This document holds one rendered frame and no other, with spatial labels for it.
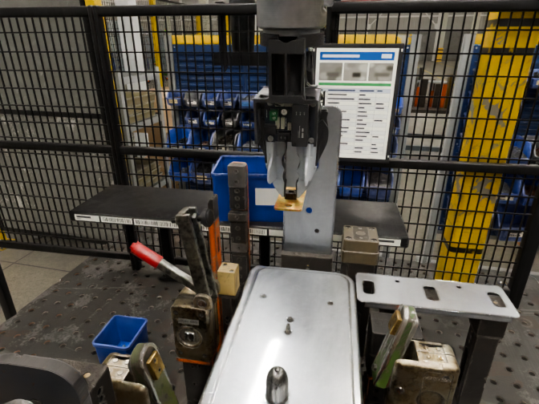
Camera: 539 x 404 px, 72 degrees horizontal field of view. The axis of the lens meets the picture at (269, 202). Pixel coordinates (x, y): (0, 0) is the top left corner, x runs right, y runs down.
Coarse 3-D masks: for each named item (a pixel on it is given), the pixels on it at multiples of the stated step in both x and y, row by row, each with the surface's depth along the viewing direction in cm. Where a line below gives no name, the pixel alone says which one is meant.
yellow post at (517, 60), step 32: (512, 32) 90; (480, 64) 99; (512, 96) 96; (480, 128) 100; (512, 128) 99; (480, 160) 103; (448, 224) 117; (480, 224) 110; (448, 256) 116; (480, 256) 114
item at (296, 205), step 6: (288, 192) 53; (294, 192) 53; (282, 198) 53; (288, 198) 53; (294, 198) 52; (300, 198) 53; (276, 204) 51; (282, 204) 51; (288, 204) 51; (294, 204) 51; (300, 204) 51; (282, 210) 50; (288, 210) 50; (294, 210) 49; (300, 210) 50
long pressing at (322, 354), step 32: (256, 288) 75; (288, 288) 75; (320, 288) 75; (352, 288) 76; (256, 320) 66; (320, 320) 66; (352, 320) 67; (224, 352) 59; (256, 352) 59; (288, 352) 59; (320, 352) 59; (352, 352) 60; (224, 384) 54; (256, 384) 54; (320, 384) 54; (352, 384) 54
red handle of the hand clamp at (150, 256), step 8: (136, 248) 61; (144, 248) 62; (136, 256) 62; (144, 256) 61; (152, 256) 62; (160, 256) 63; (152, 264) 62; (160, 264) 62; (168, 264) 63; (168, 272) 62; (176, 272) 62; (176, 280) 62; (184, 280) 62; (192, 288) 63
